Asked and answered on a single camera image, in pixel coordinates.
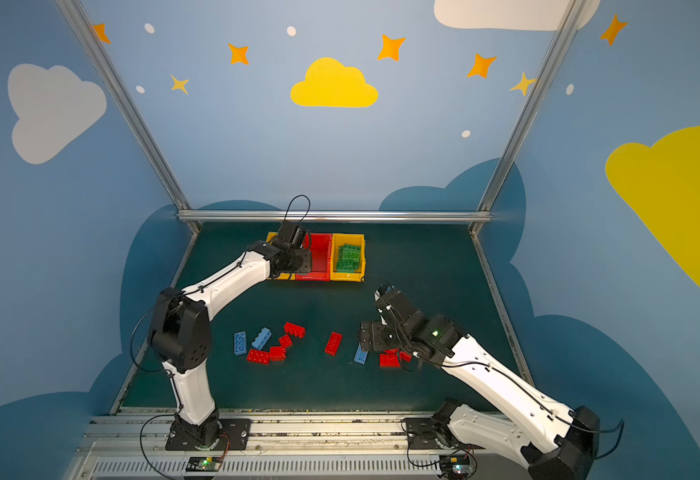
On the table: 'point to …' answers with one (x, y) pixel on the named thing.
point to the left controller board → (203, 464)
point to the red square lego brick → (285, 341)
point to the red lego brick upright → (334, 343)
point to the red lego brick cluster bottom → (389, 359)
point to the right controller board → (456, 465)
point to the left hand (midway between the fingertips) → (310, 260)
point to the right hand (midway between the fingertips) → (376, 328)
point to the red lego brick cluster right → (405, 356)
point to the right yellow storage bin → (338, 240)
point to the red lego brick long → (294, 329)
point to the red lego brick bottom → (277, 353)
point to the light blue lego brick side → (263, 337)
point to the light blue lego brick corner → (240, 343)
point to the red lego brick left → (258, 356)
